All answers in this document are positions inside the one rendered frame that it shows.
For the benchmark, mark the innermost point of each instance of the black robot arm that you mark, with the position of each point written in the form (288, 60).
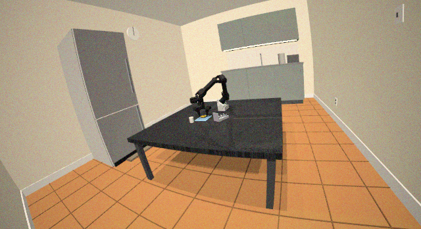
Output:
(203, 91)

